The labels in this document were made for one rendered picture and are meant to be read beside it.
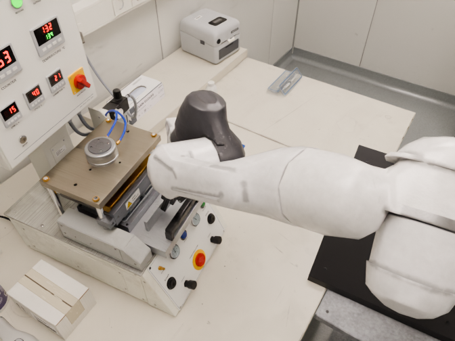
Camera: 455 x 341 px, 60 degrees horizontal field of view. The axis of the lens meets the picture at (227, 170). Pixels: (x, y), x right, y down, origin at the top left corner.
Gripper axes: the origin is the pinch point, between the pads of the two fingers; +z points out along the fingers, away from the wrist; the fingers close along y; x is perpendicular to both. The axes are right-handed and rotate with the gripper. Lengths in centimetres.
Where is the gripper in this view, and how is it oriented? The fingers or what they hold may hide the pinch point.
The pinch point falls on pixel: (168, 200)
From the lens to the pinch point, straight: 104.5
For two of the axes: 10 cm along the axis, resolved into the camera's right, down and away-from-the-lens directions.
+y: 8.5, 5.2, -0.3
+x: 4.2, -6.5, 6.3
